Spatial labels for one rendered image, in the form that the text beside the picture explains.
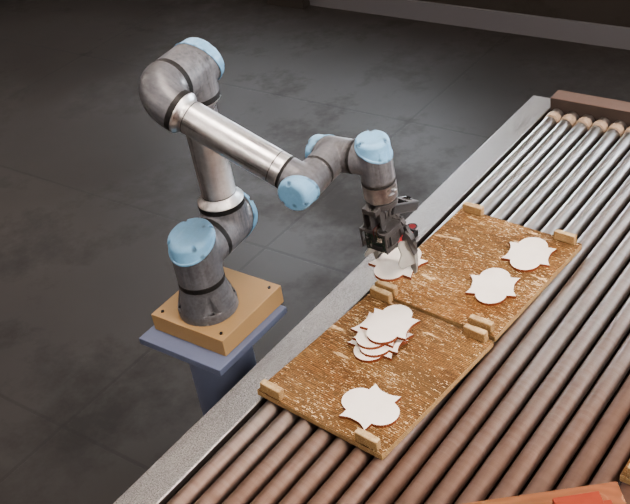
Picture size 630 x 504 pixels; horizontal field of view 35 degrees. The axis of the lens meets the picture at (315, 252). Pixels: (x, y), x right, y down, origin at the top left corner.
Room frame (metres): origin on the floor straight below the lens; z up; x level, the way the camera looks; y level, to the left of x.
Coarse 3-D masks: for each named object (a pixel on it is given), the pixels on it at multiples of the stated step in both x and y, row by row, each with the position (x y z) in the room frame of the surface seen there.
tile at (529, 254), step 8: (528, 240) 2.03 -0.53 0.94; (536, 240) 2.03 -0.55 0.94; (544, 240) 2.02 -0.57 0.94; (512, 248) 2.01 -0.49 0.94; (520, 248) 2.01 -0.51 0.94; (528, 248) 2.00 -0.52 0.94; (536, 248) 1.99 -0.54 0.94; (544, 248) 1.99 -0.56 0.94; (552, 248) 1.98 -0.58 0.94; (504, 256) 1.98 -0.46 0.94; (512, 256) 1.98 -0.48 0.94; (520, 256) 1.97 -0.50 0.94; (528, 256) 1.97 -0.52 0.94; (536, 256) 1.96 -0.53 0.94; (544, 256) 1.96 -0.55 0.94; (512, 264) 1.95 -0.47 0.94; (520, 264) 1.94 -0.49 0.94; (528, 264) 1.94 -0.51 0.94; (536, 264) 1.93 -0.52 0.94; (544, 264) 1.93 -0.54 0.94
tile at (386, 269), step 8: (384, 256) 1.91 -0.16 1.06; (392, 256) 1.90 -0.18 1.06; (368, 264) 1.89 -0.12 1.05; (376, 264) 1.88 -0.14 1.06; (384, 264) 1.88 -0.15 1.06; (392, 264) 1.87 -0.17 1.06; (424, 264) 1.86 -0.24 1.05; (376, 272) 1.85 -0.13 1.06; (384, 272) 1.85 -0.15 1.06; (392, 272) 1.84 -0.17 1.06; (400, 272) 1.84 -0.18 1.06; (408, 272) 1.83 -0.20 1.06; (384, 280) 1.82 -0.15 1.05; (392, 280) 1.82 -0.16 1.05
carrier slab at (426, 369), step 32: (352, 320) 1.84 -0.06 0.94; (320, 352) 1.75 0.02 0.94; (352, 352) 1.73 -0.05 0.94; (416, 352) 1.70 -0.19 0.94; (448, 352) 1.68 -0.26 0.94; (480, 352) 1.66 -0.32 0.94; (288, 384) 1.66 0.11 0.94; (320, 384) 1.64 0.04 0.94; (352, 384) 1.63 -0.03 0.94; (384, 384) 1.61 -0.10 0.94; (416, 384) 1.59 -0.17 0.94; (448, 384) 1.58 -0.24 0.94; (320, 416) 1.54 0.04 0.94; (416, 416) 1.50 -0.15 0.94; (384, 448) 1.42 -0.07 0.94
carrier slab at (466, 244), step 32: (448, 224) 2.17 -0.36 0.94; (480, 224) 2.15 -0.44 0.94; (512, 224) 2.13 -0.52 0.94; (448, 256) 2.03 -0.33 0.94; (480, 256) 2.01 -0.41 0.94; (416, 288) 1.93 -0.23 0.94; (448, 288) 1.90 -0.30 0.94; (544, 288) 1.86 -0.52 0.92; (448, 320) 1.79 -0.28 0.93; (512, 320) 1.76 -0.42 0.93
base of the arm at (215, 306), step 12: (180, 288) 1.98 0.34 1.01; (216, 288) 1.96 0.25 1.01; (228, 288) 1.99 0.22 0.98; (180, 300) 1.98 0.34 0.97; (192, 300) 1.95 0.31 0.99; (204, 300) 1.95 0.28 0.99; (216, 300) 1.95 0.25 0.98; (228, 300) 1.97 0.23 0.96; (180, 312) 1.98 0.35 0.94; (192, 312) 1.95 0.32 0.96; (204, 312) 1.94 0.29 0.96; (216, 312) 1.95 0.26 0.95; (228, 312) 1.95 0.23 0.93; (192, 324) 1.95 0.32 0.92; (204, 324) 1.93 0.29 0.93
